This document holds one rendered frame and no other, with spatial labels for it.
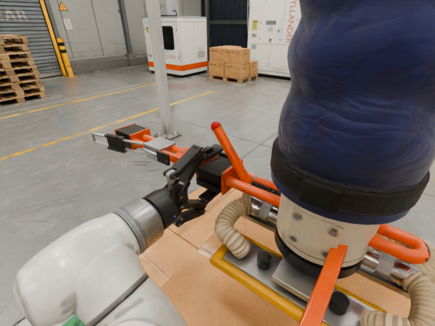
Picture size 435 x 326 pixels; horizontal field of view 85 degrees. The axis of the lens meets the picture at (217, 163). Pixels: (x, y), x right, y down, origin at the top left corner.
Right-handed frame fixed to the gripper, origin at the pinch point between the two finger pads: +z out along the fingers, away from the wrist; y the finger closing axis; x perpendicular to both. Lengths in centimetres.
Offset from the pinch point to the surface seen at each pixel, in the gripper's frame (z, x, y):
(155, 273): -2, -35, 69
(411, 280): -1.9, 41.3, 4.3
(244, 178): -0.9, 8.7, -1.7
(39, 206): -2, -216, 123
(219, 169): -1.6, 2.4, -1.9
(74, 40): 389, -901, 19
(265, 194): -2.5, 14.9, -1.1
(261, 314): -8.6, 20.2, 29.0
